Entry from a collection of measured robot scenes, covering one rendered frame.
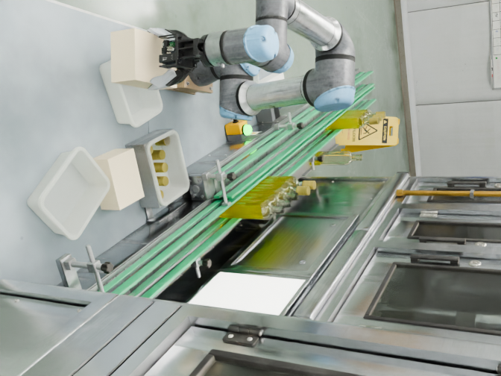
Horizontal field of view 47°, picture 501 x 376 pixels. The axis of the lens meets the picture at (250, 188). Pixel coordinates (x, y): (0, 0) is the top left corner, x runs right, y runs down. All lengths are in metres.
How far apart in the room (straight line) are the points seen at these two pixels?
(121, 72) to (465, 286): 1.12
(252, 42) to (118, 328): 0.63
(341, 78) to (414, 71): 6.23
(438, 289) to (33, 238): 1.15
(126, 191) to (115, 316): 0.75
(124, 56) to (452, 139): 6.87
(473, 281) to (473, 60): 6.08
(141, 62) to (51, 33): 0.40
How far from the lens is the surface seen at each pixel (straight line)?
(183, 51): 1.35
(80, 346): 1.06
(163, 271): 1.82
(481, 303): 1.71
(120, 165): 1.78
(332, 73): 1.67
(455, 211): 2.22
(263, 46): 1.23
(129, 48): 1.41
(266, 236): 2.12
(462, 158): 8.09
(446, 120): 7.96
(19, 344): 1.16
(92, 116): 1.81
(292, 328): 0.94
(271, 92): 1.82
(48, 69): 1.71
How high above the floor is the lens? 2.02
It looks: 30 degrees down
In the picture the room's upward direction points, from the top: 91 degrees clockwise
